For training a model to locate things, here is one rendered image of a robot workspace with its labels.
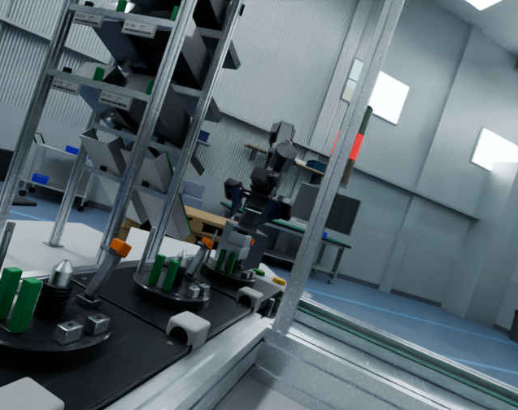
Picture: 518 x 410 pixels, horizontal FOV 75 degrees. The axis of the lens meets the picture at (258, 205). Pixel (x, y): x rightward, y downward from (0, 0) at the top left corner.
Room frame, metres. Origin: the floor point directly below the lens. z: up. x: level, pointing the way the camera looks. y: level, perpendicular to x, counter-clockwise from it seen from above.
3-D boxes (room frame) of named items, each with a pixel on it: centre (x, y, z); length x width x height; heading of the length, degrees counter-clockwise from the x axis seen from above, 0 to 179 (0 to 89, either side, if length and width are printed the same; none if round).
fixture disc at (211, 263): (0.83, 0.02, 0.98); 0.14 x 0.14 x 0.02
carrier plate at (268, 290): (0.83, 0.02, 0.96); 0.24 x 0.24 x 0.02; 71
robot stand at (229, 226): (1.27, 0.01, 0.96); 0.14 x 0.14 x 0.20; 18
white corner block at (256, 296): (0.71, -0.05, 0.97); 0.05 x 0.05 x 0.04; 71
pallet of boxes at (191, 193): (5.90, 1.36, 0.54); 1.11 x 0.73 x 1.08; 15
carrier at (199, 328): (0.59, 0.10, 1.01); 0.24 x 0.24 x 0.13; 71
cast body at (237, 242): (0.82, 0.02, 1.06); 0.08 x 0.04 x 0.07; 162
